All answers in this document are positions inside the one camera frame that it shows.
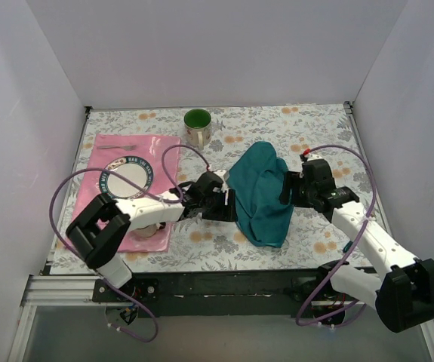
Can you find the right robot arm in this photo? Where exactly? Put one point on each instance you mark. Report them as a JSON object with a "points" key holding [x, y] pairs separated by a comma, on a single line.
{"points": [[376, 270]]}

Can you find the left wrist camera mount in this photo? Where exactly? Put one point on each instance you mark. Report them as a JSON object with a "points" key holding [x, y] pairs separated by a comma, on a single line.
{"points": [[223, 174]]}

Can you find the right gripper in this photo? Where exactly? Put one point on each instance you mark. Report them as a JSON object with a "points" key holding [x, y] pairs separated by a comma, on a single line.
{"points": [[287, 188]]}

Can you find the teal cloth napkin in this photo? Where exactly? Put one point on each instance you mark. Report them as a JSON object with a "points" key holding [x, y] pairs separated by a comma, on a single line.
{"points": [[257, 178]]}

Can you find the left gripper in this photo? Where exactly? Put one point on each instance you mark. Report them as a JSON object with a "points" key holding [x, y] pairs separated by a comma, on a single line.
{"points": [[230, 206]]}

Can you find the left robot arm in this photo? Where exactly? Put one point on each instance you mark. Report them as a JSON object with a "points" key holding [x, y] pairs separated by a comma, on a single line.
{"points": [[98, 231]]}

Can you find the silver fork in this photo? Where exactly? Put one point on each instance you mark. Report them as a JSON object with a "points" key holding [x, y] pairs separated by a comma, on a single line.
{"points": [[124, 147]]}

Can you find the pink placemat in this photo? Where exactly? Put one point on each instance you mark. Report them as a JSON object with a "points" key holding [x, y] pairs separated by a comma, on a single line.
{"points": [[143, 166]]}

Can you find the aluminium frame rail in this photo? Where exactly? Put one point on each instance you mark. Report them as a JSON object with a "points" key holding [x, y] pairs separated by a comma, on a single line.
{"points": [[52, 290]]}

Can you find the floral tablecloth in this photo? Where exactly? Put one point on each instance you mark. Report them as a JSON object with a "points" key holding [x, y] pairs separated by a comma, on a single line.
{"points": [[200, 245]]}

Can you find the gold spoon teal handle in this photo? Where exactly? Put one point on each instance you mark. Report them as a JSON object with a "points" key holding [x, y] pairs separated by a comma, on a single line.
{"points": [[347, 246]]}

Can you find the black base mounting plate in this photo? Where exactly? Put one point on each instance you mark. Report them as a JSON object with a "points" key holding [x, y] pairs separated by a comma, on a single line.
{"points": [[222, 293]]}

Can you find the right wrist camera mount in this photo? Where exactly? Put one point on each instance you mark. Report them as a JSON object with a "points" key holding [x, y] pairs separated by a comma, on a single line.
{"points": [[313, 154]]}

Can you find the cream enamel cup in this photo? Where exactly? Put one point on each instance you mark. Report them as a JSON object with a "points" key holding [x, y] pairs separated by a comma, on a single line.
{"points": [[148, 231]]}

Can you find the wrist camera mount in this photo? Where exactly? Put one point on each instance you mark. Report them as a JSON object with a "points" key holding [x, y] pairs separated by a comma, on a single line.
{"points": [[313, 154], [223, 174]]}

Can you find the green inside floral mug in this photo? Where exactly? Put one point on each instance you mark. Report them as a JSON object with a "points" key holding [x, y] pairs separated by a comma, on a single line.
{"points": [[198, 127]]}

